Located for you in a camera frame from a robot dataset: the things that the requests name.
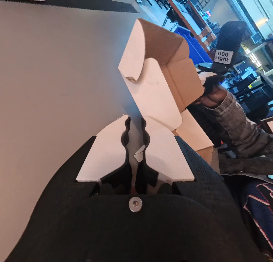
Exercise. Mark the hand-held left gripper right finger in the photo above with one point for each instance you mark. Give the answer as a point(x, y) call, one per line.
point(168, 157)

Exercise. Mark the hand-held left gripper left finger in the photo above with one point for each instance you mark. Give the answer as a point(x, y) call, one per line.
point(102, 157)

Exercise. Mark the white cardboard mailer box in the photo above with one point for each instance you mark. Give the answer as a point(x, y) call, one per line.
point(153, 91)

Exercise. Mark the person's right forearm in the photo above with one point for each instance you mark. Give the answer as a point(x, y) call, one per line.
point(238, 125)

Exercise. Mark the wooden desk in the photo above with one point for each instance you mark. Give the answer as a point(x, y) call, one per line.
point(185, 12)

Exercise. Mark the person's right hand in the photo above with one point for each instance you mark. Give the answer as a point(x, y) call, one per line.
point(215, 97)

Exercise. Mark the blue plastic bin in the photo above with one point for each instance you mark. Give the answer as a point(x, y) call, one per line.
point(192, 44)

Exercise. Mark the person's dark jacket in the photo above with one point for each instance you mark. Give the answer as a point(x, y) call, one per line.
point(251, 191)

